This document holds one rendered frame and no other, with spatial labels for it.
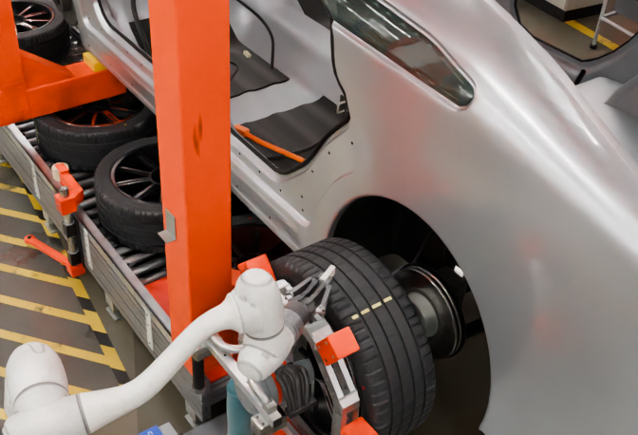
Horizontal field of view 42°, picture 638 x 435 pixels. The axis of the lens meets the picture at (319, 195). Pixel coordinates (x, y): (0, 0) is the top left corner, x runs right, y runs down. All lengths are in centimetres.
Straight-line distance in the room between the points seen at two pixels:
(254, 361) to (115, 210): 187
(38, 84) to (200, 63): 221
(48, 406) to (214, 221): 81
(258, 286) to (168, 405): 169
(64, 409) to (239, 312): 46
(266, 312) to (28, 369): 60
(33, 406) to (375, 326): 92
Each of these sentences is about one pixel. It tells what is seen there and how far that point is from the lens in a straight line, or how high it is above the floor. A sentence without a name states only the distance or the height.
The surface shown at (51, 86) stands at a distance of 444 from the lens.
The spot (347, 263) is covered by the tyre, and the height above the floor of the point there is 118.
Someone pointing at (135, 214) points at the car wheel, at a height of 49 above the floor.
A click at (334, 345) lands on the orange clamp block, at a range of 227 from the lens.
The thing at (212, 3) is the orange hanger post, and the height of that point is 189.
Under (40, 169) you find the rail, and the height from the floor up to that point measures 39.
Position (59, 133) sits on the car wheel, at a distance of 440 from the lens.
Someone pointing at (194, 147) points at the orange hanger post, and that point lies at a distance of 242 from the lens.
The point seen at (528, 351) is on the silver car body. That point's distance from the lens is 234.
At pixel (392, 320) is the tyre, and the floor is 111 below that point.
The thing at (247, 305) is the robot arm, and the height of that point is 139.
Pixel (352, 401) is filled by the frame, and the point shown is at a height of 97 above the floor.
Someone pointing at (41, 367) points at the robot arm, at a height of 120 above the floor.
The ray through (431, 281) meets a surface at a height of 101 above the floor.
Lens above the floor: 279
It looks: 36 degrees down
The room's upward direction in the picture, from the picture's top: 4 degrees clockwise
